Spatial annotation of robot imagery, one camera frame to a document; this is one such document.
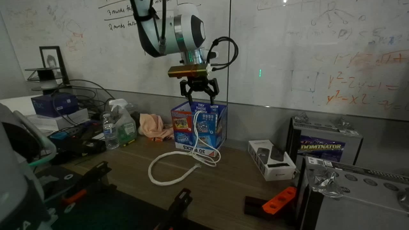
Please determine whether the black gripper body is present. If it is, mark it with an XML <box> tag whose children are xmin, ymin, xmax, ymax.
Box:
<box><xmin>179</xmin><ymin>75</ymin><xmax>220</xmax><ymax>93</ymax></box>

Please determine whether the thick white rope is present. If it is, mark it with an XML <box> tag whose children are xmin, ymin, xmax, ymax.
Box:
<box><xmin>147</xmin><ymin>151</ymin><xmax>202</xmax><ymax>188</ymax></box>

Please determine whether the blue cardboard box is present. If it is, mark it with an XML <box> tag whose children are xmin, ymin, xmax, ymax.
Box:
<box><xmin>170</xmin><ymin>100</ymin><xmax>228</xmax><ymax>157</ymax></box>

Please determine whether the small white product box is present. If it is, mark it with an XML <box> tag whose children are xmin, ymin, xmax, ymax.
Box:
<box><xmin>247</xmin><ymin>139</ymin><xmax>298</xmax><ymax>183</ymax></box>

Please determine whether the pink crumpled cloth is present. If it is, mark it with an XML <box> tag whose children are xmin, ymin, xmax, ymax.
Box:
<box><xmin>137</xmin><ymin>112</ymin><xmax>175</xmax><ymax>143</ymax></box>

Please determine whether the clear spray bottle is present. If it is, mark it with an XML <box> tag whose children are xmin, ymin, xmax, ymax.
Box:
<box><xmin>101</xmin><ymin>98</ymin><xmax>138</xmax><ymax>151</ymax></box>

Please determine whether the whiteboard with writing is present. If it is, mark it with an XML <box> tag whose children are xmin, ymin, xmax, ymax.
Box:
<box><xmin>0</xmin><ymin>0</ymin><xmax>409</xmax><ymax>123</ymax></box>

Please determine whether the grey battery with Dominator label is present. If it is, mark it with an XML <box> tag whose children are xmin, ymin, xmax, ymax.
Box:
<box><xmin>285</xmin><ymin>114</ymin><xmax>365</xmax><ymax>170</ymax></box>

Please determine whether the black desk device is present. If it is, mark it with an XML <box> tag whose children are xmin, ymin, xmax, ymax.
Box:
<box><xmin>48</xmin><ymin>120</ymin><xmax>108</xmax><ymax>166</ymax></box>

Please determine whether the orange and black plastic tool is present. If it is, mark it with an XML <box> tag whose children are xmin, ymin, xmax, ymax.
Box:
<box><xmin>243</xmin><ymin>185</ymin><xmax>298</xmax><ymax>221</ymax></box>

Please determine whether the white paper stack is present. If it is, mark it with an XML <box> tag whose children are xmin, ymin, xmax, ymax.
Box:
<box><xmin>25</xmin><ymin>107</ymin><xmax>92</xmax><ymax>134</ymax></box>

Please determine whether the dark blue carton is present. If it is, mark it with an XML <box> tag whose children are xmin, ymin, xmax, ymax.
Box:
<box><xmin>31</xmin><ymin>92</ymin><xmax>81</xmax><ymax>119</ymax></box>

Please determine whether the black and white desk stand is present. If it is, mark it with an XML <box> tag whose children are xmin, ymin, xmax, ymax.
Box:
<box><xmin>25</xmin><ymin>66</ymin><xmax>64</xmax><ymax>96</ymax></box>

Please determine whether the grey battery with round caps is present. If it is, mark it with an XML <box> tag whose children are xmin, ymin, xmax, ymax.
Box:
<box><xmin>294</xmin><ymin>156</ymin><xmax>409</xmax><ymax>230</ymax></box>

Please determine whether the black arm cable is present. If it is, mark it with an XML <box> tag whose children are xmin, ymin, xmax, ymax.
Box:
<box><xmin>129</xmin><ymin>0</ymin><xmax>241</xmax><ymax>73</ymax></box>

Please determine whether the black cable bundle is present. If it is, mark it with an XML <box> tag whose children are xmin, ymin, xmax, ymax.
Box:
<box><xmin>63</xmin><ymin>78</ymin><xmax>118</xmax><ymax>114</ymax></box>

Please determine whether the black clamp mount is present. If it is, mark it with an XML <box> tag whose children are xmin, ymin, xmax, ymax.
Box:
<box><xmin>154</xmin><ymin>189</ymin><xmax>195</xmax><ymax>230</ymax></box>

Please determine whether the black clamp with orange handle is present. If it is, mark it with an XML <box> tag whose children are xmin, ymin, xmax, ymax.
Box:
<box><xmin>41</xmin><ymin>161</ymin><xmax>113</xmax><ymax>207</ymax></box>

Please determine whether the black picture frame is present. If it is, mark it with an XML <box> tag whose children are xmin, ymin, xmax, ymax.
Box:
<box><xmin>39</xmin><ymin>45</ymin><xmax>72</xmax><ymax>87</ymax></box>

